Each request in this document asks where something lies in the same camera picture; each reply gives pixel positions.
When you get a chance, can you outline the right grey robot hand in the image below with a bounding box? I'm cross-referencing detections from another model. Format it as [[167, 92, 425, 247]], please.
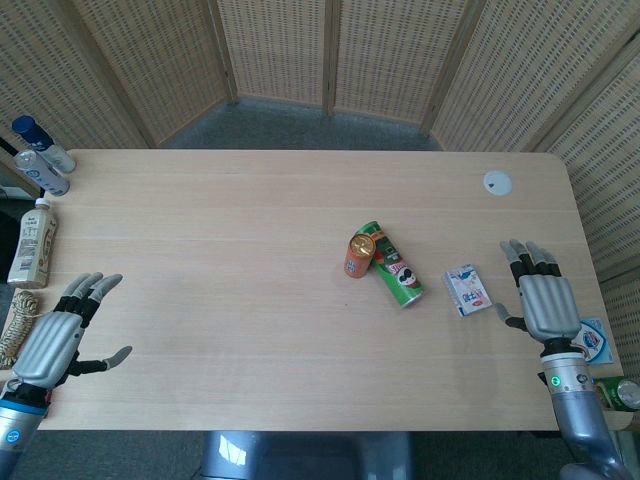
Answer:
[[495, 239, 583, 353]]

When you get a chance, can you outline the white cable grommet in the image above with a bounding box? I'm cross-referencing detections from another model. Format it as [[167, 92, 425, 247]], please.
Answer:
[[482, 170, 514, 196]]

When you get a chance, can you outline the blue white soap box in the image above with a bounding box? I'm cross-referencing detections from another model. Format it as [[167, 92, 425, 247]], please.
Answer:
[[572, 318, 614, 367]]

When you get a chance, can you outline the white bottle blue cap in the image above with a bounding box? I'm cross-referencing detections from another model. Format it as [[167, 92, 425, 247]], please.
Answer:
[[11, 115, 77, 174]]

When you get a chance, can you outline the orange drink can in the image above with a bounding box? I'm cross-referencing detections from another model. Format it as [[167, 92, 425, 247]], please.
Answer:
[[342, 233, 378, 279]]

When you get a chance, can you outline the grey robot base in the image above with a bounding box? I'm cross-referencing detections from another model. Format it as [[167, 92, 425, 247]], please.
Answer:
[[199, 430, 414, 480]]

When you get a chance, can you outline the beige milk tea bottle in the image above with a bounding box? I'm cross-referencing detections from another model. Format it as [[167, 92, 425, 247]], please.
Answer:
[[6, 197, 60, 289]]

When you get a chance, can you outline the green chips tube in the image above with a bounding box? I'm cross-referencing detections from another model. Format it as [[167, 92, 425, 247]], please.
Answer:
[[355, 220, 427, 310]]

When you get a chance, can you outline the woven bamboo folding screen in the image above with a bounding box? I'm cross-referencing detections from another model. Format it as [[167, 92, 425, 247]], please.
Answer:
[[0, 0, 640, 381]]

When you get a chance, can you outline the green beer can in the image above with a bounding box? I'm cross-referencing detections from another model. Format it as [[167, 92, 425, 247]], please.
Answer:
[[593, 376, 640, 412]]

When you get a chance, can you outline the coiled beige rope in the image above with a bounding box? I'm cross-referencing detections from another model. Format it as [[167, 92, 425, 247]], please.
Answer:
[[0, 291, 42, 370]]

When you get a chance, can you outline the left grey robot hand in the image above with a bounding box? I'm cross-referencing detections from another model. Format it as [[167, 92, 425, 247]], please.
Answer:
[[11, 272, 134, 389]]

